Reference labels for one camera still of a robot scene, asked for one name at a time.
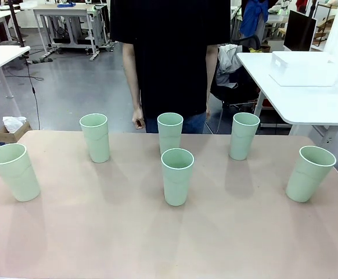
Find person's right hand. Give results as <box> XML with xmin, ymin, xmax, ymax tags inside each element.
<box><xmin>131</xmin><ymin>107</ymin><xmax>146</xmax><ymax>130</ymax></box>

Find light green plastic cup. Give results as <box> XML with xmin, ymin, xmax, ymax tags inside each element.
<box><xmin>160</xmin><ymin>148</ymin><xmax>195</xmax><ymax>207</ymax></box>
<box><xmin>285</xmin><ymin>145</ymin><xmax>337</xmax><ymax>203</ymax></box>
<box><xmin>79</xmin><ymin>113</ymin><xmax>111</xmax><ymax>163</ymax></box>
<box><xmin>157</xmin><ymin>112</ymin><xmax>184</xmax><ymax>156</ymax></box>
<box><xmin>228</xmin><ymin>112</ymin><xmax>261</xmax><ymax>161</ymax></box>
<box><xmin>0</xmin><ymin>143</ymin><xmax>41</xmax><ymax>203</ymax></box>

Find white plastic basket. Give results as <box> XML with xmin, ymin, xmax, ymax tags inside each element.
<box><xmin>269</xmin><ymin>51</ymin><xmax>338</xmax><ymax>87</ymax></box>

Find person's left forearm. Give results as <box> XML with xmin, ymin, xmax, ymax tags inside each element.
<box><xmin>204</xmin><ymin>44</ymin><xmax>219</xmax><ymax>113</ymax></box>

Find person's right forearm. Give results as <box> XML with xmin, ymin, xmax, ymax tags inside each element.
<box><xmin>121</xmin><ymin>42</ymin><xmax>143</xmax><ymax>113</ymax></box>

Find person's blue jeans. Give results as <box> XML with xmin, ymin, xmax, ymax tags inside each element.
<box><xmin>145</xmin><ymin>112</ymin><xmax>208</xmax><ymax>134</ymax></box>

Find black office chair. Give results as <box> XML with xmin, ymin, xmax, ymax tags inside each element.
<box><xmin>209</xmin><ymin>35</ymin><xmax>262</xmax><ymax>120</ymax></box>

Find white garment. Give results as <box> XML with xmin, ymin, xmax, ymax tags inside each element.
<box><xmin>216</xmin><ymin>44</ymin><xmax>243</xmax><ymax>89</ymax></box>

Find person in black shirt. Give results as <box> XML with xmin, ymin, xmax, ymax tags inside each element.
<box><xmin>110</xmin><ymin>0</ymin><xmax>231</xmax><ymax>119</ymax></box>

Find blue jacket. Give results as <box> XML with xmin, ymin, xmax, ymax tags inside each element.
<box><xmin>239</xmin><ymin>0</ymin><xmax>271</xmax><ymax>39</ymax></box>

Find black monitor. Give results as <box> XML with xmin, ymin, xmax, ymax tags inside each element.
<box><xmin>283</xmin><ymin>9</ymin><xmax>318</xmax><ymax>52</ymax></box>

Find crumpled white tissue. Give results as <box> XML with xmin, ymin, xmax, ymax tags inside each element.
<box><xmin>2</xmin><ymin>116</ymin><xmax>27</xmax><ymax>133</ymax></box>

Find white desk with metal legs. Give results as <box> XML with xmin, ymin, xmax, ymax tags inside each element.
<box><xmin>32</xmin><ymin>3</ymin><xmax>100</xmax><ymax>61</ymax></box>

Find brown cardboard box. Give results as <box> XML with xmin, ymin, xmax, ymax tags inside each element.
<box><xmin>0</xmin><ymin>120</ymin><xmax>32</xmax><ymax>146</ymax></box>

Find black stand pole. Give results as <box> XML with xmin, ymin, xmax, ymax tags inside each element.
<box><xmin>7</xmin><ymin>0</ymin><xmax>26</xmax><ymax>49</ymax></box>

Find thin black floor cable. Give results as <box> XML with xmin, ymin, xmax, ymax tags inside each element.
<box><xmin>5</xmin><ymin>56</ymin><xmax>44</xmax><ymax>131</ymax></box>

